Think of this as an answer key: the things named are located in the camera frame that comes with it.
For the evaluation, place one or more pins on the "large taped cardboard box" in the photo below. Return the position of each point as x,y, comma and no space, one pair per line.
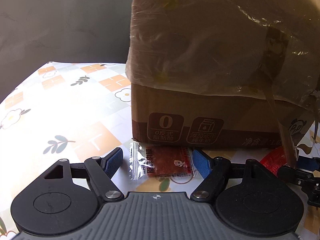
223,73

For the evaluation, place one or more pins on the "large red snack packet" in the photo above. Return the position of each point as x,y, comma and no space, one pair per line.
275,159

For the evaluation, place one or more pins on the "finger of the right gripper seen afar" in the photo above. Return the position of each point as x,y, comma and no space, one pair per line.
309,164

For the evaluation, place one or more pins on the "clear red jerky packet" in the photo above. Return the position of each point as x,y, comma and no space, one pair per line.
160,161

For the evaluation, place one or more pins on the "floral checkered tablecloth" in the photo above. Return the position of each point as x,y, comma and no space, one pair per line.
62,110

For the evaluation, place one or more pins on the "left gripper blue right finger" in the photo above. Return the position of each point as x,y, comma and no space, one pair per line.
201,162

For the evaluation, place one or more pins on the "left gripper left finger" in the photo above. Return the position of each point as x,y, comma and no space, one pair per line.
112,162

